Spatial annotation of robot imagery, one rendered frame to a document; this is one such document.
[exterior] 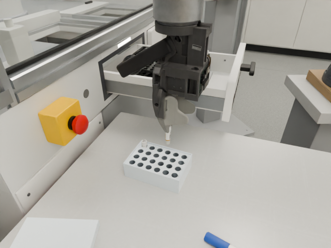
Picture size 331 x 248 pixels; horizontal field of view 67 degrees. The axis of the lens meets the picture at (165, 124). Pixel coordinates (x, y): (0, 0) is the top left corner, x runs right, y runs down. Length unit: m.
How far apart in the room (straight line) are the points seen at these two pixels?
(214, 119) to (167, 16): 1.68
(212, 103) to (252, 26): 3.09
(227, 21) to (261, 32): 1.99
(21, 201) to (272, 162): 0.53
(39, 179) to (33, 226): 0.11
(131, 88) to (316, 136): 0.64
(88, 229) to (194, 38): 0.35
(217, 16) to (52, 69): 1.27
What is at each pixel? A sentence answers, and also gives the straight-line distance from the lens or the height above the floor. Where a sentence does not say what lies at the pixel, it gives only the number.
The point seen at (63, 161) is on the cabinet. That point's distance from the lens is 0.62.
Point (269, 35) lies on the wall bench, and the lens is 3.69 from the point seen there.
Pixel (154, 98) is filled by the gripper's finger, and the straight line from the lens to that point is 0.42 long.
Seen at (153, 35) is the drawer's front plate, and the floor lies 0.91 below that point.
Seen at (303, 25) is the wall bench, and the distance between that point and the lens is 3.68.
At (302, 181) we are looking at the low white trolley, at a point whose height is 0.76.
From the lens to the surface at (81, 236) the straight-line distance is 0.46.
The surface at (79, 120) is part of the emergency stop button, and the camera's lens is 0.50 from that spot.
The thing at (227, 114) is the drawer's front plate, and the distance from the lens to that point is 0.60.
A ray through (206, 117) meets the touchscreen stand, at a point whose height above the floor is 0.09.
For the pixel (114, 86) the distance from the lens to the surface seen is 0.69.
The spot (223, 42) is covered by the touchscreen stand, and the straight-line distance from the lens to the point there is 1.75.
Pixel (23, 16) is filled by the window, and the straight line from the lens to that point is 0.51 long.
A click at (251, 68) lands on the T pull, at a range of 0.68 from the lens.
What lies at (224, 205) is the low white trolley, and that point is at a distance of 0.51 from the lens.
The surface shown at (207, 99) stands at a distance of 0.61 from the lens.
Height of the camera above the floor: 1.16
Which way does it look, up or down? 35 degrees down
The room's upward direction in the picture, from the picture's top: straight up
